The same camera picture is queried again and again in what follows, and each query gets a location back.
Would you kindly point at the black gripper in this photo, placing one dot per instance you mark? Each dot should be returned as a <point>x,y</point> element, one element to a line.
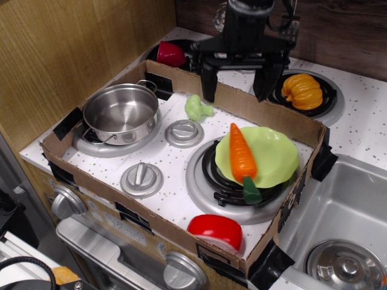
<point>247,41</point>

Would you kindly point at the orange toy carrot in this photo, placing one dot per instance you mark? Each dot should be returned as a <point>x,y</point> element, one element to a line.
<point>243,165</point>

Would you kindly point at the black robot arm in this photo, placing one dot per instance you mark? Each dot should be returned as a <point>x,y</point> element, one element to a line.
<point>248,9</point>

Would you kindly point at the light green plastic plate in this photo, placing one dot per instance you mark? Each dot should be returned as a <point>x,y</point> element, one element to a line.
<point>275,155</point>

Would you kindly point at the green toy broccoli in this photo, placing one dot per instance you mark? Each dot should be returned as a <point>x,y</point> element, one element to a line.
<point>195,109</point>

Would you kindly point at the hanging silver skimmer ladle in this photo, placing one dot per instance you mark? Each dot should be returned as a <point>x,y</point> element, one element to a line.
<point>219,16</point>

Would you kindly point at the hanging silver slotted spatula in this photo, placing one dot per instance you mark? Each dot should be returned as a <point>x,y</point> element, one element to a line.
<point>294,25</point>

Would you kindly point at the orange toy pumpkin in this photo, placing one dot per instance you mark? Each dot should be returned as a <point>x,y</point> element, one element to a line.
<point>303,91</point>

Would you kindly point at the red toy cup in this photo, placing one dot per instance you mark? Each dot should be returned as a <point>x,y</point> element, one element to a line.
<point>170,54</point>

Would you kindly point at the silver stove knob upper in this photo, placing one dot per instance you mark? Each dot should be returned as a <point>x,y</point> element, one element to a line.
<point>184,134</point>

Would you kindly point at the back right black burner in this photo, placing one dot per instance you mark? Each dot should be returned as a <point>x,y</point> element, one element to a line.
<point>332,107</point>

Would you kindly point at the front right black burner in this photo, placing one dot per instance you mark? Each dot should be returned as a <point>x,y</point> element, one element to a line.
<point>213,193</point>

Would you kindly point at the silver stove knob lower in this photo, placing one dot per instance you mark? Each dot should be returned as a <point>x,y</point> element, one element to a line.
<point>141,180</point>

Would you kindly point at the red toy cheese wheel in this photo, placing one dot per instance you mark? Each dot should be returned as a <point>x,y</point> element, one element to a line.
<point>221,231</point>

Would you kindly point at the silver toy sink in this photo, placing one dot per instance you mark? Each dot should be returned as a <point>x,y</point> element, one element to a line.
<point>349,204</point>

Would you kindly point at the silver oven knob right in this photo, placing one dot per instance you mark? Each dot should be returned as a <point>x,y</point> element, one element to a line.
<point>183,273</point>

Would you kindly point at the silver oven knob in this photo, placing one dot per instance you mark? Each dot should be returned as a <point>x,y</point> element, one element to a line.
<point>66,203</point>
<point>183,273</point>

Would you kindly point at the stainless steel pot lid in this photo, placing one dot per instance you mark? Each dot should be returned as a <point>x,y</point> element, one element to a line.
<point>341,264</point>

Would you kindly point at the silver oven knob left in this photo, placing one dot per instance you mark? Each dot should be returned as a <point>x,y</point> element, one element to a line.
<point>66,203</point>

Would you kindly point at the silver oven door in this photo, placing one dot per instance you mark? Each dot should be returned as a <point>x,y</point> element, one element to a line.
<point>115,263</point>

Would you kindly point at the orange sponge piece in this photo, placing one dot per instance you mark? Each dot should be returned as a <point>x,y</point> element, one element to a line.
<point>64,275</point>

